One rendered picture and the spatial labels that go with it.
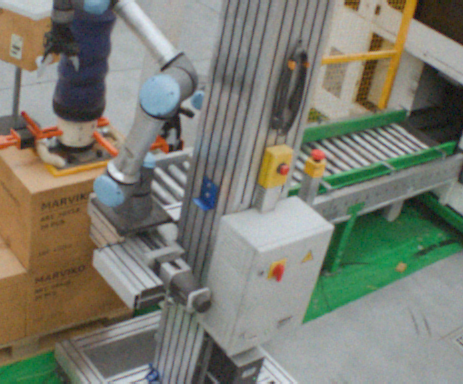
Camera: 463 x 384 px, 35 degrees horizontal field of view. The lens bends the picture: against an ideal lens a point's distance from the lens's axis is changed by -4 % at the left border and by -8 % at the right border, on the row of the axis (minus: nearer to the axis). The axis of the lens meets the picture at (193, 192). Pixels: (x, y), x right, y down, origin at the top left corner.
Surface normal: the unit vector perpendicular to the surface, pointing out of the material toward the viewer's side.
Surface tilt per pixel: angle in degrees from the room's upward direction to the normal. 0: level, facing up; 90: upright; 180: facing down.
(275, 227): 0
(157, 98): 83
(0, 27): 90
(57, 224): 90
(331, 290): 0
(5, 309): 90
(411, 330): 0
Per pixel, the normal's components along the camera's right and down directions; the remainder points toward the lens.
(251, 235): 0.16, -0.83
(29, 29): -0.55, 0.36
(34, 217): 0.59, 0.51
